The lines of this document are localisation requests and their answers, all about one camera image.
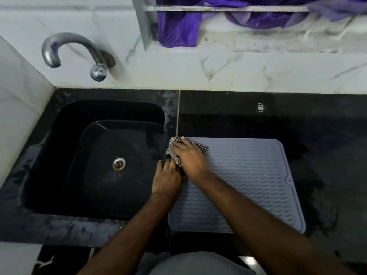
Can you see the person's grey shirt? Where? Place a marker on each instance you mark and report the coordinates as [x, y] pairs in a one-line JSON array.
[[197, 264]]

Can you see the grey silicone mat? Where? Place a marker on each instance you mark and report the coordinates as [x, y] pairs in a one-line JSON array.
[[252, 174]]

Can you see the checkered cleaning cloth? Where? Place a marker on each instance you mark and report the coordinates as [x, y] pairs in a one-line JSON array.
[[202, 148]]

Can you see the white window grille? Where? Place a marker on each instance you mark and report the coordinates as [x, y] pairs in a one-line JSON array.
[[229, 8]]

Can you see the chrome wall faucet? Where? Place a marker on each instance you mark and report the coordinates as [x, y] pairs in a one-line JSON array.
[[74, 37]]

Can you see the metal sink drain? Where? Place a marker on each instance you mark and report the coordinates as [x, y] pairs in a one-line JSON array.
[[119, 164]]

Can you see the grey window frame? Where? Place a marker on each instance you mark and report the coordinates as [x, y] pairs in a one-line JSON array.
[[142, 22]]

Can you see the purple satin curtain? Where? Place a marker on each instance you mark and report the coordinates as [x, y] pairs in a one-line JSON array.
[[177, 28]]

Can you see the person's left hand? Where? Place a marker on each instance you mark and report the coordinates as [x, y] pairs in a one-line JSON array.
[[166, 180]]

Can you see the person's left forearm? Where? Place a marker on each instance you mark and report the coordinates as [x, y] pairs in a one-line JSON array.
[[129, 240]]

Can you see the person's right hand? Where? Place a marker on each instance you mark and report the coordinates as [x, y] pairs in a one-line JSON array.
[[192, 160]]

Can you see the black stone sink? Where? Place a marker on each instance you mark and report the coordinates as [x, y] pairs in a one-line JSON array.
[[109, 191]]

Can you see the person's right forearm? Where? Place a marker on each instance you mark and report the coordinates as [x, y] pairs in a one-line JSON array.
[[272, 231]]

